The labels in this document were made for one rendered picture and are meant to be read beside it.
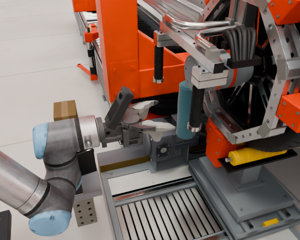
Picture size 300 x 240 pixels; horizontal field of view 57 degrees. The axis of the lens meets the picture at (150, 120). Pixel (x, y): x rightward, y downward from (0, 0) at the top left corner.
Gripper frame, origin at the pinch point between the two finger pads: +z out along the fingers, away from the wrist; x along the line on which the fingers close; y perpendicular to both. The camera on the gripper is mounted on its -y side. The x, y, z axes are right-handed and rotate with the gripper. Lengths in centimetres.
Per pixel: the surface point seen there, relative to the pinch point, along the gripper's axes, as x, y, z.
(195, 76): 0.2, -10.0, 8.1
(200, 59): -3.7, -13.2, 11.1
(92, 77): -182, 74, -3
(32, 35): -363, 83, -64
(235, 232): 6, 66, 32
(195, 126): 1.6, 6.4, 9.2
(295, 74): 10.0, -11.6, 32.6
